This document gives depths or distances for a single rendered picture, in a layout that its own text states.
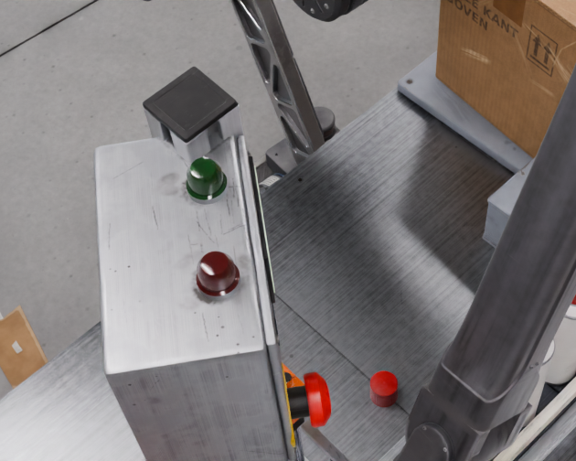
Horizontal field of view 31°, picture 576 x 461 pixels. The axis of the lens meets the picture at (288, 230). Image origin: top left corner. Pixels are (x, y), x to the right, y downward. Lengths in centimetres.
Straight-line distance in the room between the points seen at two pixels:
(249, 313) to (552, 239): 21
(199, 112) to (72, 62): 220
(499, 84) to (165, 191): 83
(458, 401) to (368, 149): 78
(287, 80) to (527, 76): 62
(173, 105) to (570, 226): 26
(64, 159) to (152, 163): 197
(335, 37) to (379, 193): 139
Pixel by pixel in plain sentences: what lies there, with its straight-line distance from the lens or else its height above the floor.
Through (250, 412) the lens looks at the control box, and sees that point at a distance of 67.
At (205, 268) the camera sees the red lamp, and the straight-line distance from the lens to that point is 60.
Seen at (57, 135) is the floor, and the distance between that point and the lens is 271.
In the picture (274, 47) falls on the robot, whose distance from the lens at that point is 186.
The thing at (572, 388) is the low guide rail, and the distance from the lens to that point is 122.
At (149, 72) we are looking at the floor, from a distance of 278.
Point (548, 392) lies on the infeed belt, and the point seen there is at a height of 88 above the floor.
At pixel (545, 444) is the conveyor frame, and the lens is 123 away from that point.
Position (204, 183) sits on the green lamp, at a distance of 64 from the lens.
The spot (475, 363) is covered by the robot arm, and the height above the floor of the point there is 133.
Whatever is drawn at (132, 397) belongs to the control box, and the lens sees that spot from 63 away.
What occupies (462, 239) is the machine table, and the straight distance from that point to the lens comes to 141.
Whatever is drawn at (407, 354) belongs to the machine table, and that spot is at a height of 83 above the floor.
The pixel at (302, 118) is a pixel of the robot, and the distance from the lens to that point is 192.
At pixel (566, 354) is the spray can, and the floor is 96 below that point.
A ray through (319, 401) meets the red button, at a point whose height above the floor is 134.
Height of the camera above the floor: 200
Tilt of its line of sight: 56 degrees down
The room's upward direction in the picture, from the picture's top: 7 degrees counter-clockwise
